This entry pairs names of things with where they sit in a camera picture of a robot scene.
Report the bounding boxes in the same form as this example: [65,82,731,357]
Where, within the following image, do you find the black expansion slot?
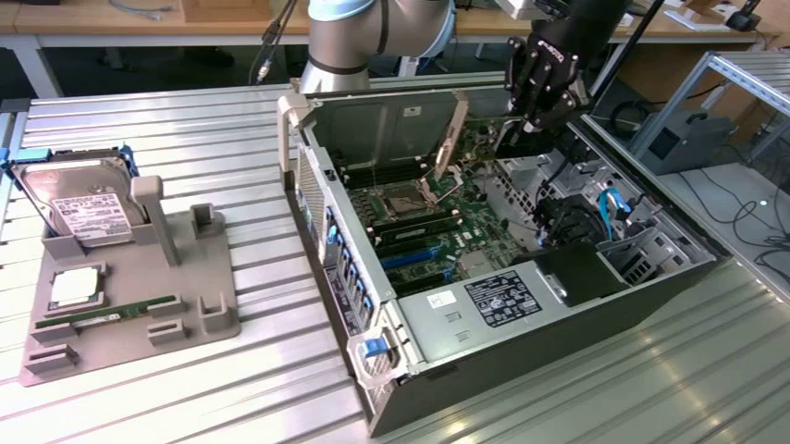
[392,272,462,298]
[374,240,437,258]

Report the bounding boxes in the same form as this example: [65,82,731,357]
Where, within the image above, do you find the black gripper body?
[524,0,635,120]

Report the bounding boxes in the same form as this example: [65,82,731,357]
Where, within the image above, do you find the black plastic shroud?
[532,240,633,309]

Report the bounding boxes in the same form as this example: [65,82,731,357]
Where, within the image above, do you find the black desk device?
[723,0,768,32]

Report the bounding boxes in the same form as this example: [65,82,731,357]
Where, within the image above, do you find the blue wire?
[596,181,631,242]

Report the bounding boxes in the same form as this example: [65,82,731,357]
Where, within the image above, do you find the black RAM slot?
[338,159,425,175]
[345,171,429,189]
[369,208,457,224]

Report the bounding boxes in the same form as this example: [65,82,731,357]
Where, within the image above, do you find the black tripod pole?
[589,0,669,104]

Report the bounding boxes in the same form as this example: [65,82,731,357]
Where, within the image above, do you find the blue expansion slot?
[380,247,444,272]

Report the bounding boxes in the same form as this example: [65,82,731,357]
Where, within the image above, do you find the aluminium profile frame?
[627,49,790,179]

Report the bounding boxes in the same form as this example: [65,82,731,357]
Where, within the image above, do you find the metal disk bay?
[597,225,703,287]

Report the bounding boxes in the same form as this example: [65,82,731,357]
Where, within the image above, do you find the grey network cable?
[109,0,169,20]

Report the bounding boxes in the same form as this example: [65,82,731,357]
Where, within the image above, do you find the metal socket cover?
[418,159,466,205]

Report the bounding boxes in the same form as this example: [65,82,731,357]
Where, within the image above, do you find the wooden desk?
[0,0,310,98]
[453,0,783,47]

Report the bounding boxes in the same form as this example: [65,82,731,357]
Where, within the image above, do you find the silver CPU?
[50,270,105,309]

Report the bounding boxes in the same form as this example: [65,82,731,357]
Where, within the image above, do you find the open dark PC case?
[276,68,736,438]

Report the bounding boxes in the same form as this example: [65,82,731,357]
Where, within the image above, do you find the hard disk with blue carrier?
[5,143,141,249]

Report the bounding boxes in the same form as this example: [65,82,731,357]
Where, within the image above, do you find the black RAM stick with label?
[373,220,458,246]

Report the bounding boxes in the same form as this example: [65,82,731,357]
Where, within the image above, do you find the metal drive cage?
[493,154,561,218]

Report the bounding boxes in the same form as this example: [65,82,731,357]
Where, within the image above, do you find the green motherboard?
[342,154,533,300]

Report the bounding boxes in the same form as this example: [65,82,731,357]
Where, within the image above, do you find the grey power supply unit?
[394,261,573,371]

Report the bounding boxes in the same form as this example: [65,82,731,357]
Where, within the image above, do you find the grey parts rack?
[17,178,244,389]

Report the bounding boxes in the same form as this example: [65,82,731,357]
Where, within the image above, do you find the expansion card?
[432,88,557,181]

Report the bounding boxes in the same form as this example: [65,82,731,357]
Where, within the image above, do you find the green RAM stick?
[42,295,178,327]

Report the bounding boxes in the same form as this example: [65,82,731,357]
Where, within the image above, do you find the black hanging cable with plug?
[254,0,300,85]

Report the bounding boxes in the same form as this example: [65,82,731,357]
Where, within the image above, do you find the black front fan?
[532,192,604,246]

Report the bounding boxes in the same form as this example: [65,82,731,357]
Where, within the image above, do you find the CPU socket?
[381,183,432,219]

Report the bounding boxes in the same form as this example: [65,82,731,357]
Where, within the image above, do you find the silver chipset heatsink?
[457,253,497,275]

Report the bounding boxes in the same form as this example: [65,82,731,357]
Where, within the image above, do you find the white flat box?
[665,6,733,32]

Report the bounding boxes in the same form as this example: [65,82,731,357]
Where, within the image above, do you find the grey equipment box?
[629,110,740,176]

